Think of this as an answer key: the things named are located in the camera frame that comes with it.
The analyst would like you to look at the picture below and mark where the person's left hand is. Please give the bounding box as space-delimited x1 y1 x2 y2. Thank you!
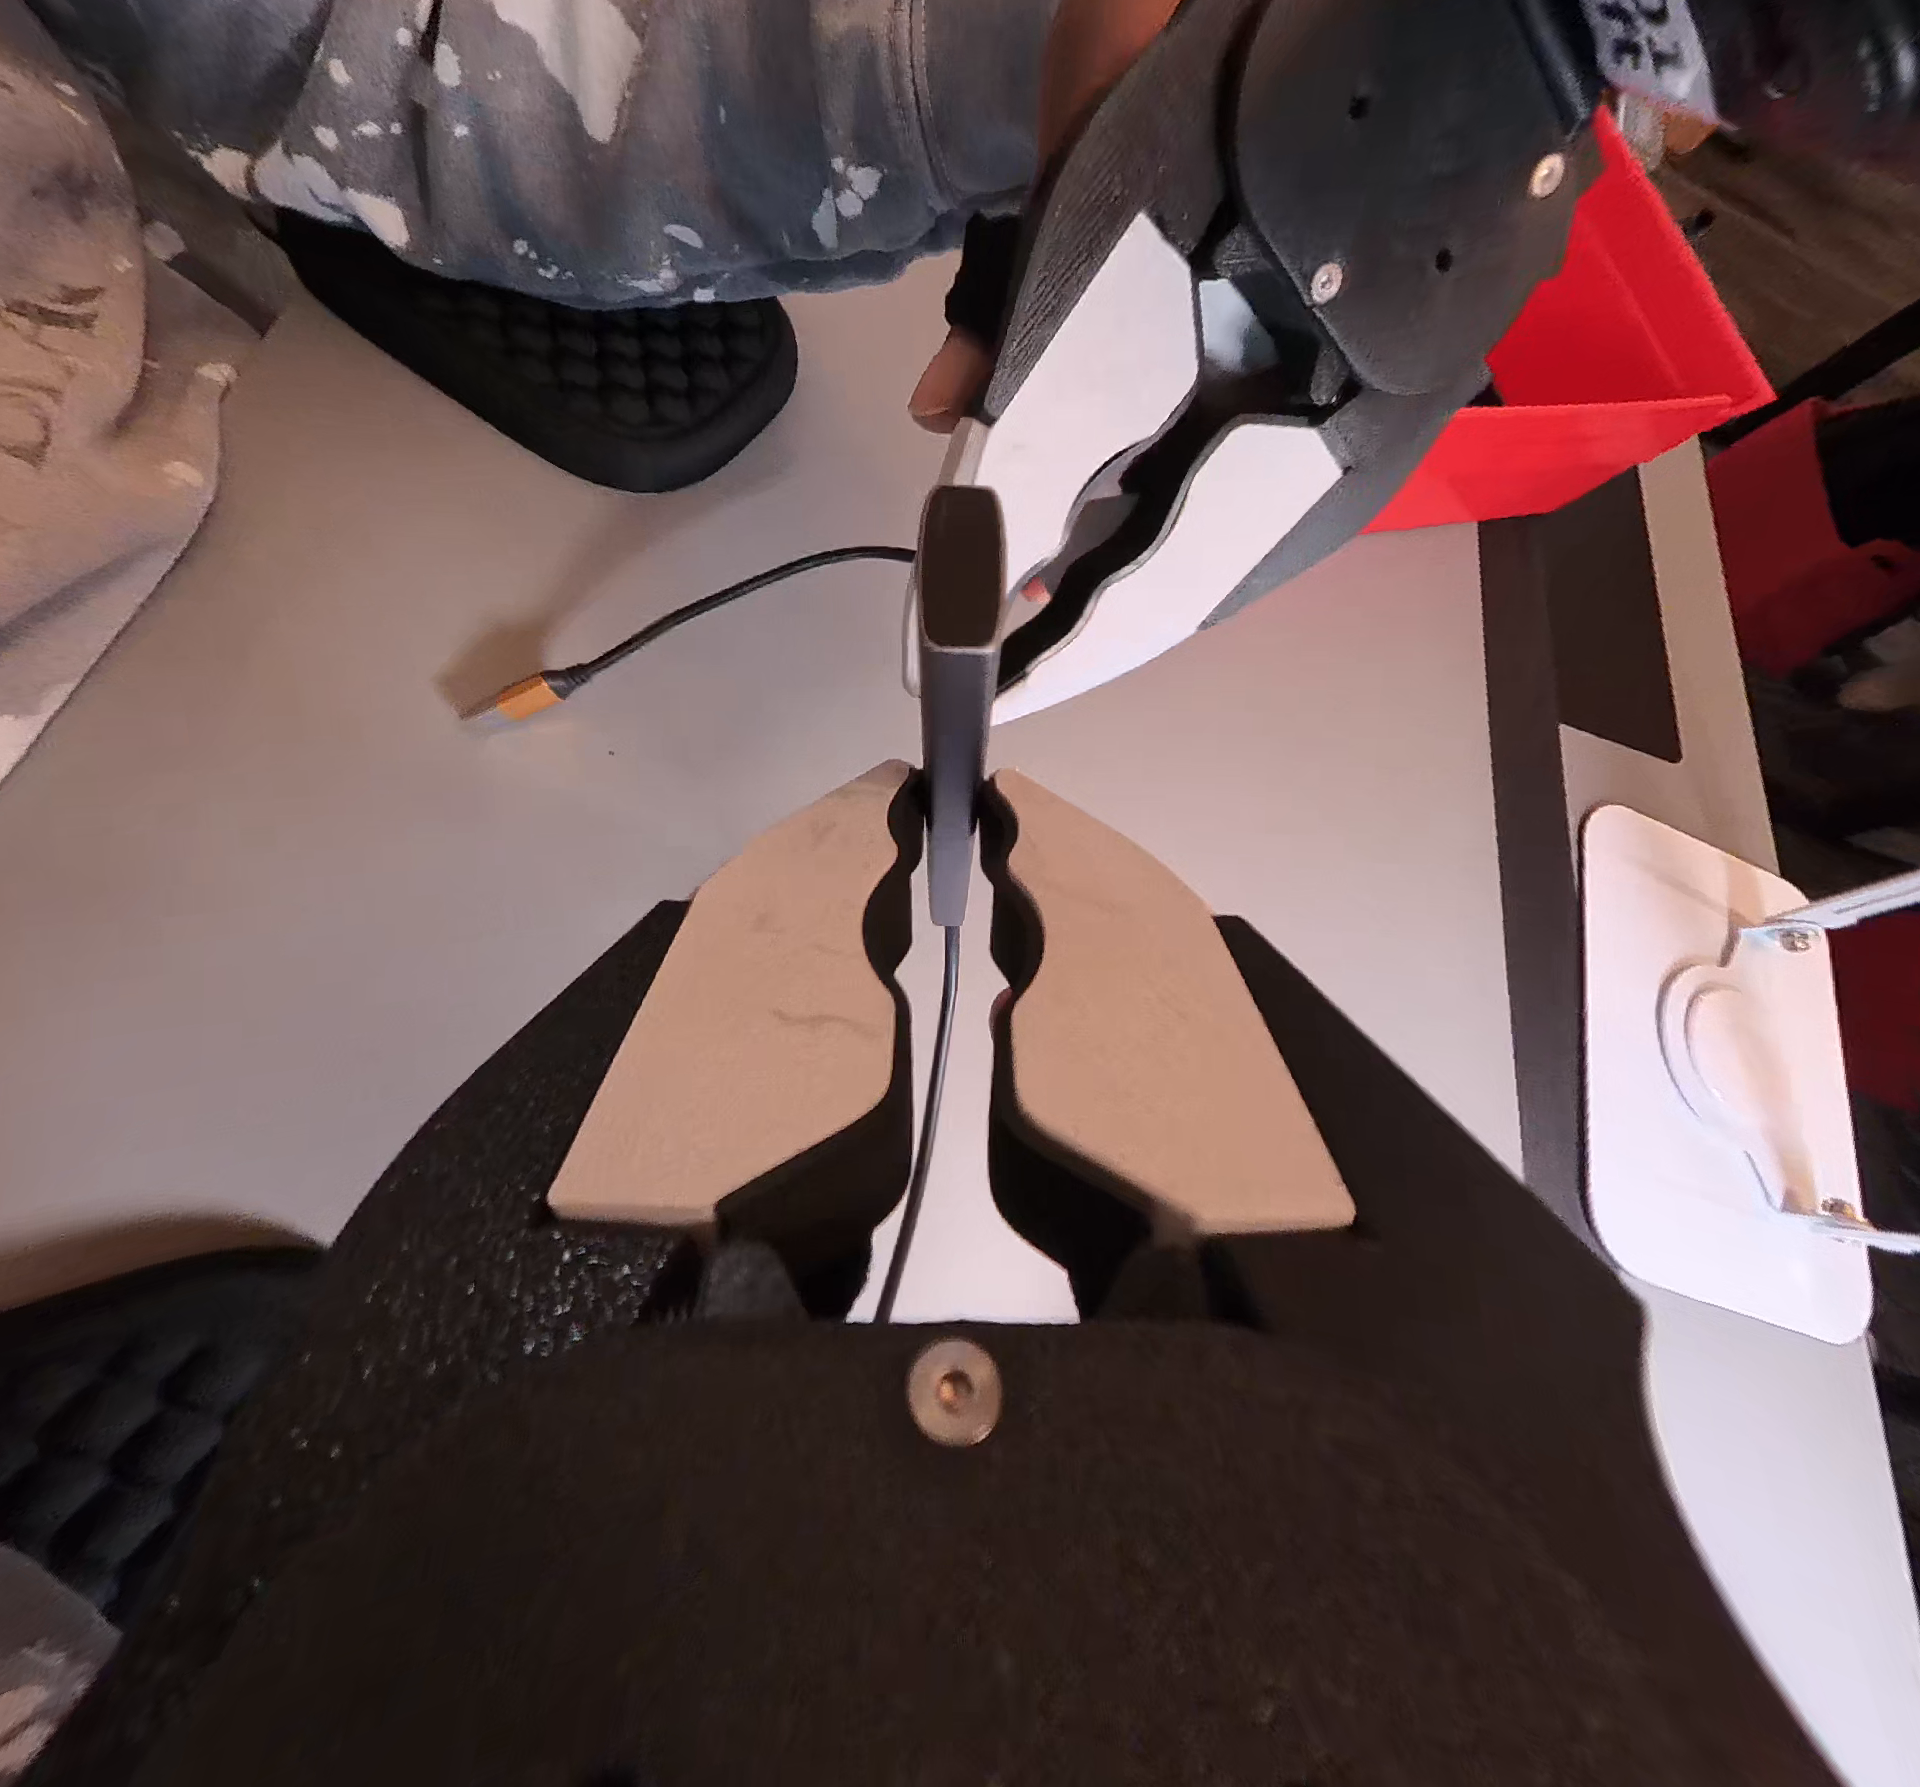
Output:
909 0 1353 431

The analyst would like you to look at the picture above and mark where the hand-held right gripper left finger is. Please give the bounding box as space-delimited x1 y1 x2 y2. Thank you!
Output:
548 762 919 1296

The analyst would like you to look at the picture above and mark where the white tablet stand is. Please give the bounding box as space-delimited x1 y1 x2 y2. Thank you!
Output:
1579 804 1920 1346

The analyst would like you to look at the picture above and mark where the person's right forearm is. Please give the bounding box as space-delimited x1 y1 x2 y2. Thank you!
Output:
0 1544 121 1787

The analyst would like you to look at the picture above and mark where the person's left forearm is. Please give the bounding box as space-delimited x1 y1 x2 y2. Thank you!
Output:
32 0 1120 311

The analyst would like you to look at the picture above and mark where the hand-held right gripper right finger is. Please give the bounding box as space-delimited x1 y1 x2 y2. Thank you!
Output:
981 763 1358 1296

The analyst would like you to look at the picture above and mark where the red storage crate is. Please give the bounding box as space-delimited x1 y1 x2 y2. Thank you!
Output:
1711 399 1920 679

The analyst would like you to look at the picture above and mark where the thin dark hub cable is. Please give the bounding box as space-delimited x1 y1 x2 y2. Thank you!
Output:
874 916 969 1323

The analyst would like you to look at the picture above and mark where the red storage bin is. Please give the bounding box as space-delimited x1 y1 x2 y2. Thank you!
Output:
1357 107 1776 533

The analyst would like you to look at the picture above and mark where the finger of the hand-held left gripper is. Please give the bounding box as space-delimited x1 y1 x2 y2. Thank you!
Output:
942 209 1279 589
995 414 1358 726

